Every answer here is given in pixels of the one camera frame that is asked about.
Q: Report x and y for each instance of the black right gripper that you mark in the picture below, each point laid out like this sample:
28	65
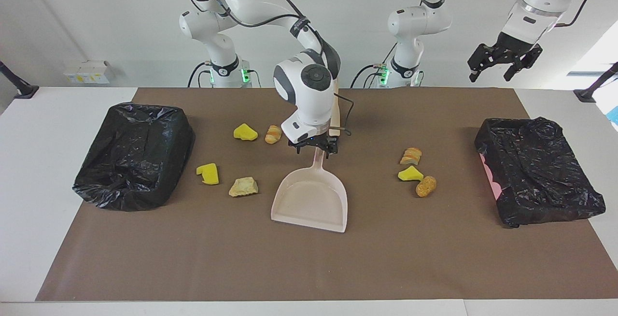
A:
314	141

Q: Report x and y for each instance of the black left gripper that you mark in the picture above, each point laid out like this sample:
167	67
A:
512	48

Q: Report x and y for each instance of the beige brush black bristles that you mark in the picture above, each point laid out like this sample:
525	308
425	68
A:
336	113

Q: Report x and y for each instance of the beige plastic dustpan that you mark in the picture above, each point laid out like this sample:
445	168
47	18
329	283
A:
309	200

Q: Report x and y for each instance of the orange striped sponge piece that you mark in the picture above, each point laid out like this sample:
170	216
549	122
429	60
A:
273	135
411	156

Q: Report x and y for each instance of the small yellow sponge piece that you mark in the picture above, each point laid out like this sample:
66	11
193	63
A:
409	174

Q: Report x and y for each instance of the round brown sponge chunk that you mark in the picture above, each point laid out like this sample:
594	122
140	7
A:
426	187

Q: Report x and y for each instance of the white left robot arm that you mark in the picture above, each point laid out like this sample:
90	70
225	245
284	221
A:
415	21

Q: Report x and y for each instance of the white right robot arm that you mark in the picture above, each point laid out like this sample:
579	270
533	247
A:
309	93

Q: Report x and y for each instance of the pink bin with black bag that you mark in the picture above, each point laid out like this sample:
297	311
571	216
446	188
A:
536	176

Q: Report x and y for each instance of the bin lined with black bag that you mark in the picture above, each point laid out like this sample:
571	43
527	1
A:
130	161

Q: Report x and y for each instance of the flat yellow sponge piece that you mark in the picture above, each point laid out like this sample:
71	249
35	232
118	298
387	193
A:
245	133

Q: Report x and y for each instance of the pale beige sponge chunk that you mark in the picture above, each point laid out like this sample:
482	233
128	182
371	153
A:
243	187

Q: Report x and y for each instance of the notched yellow sponge piece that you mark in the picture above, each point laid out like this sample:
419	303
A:
209	175

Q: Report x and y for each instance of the brown table mat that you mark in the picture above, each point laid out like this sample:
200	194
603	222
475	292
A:
309	267

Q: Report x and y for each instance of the blue object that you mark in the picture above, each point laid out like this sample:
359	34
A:
614	115

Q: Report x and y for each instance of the white box yellow label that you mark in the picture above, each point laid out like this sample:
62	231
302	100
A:
96	72
72	77

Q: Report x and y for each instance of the black camera stand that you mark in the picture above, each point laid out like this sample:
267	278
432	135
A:
585	96
26	92

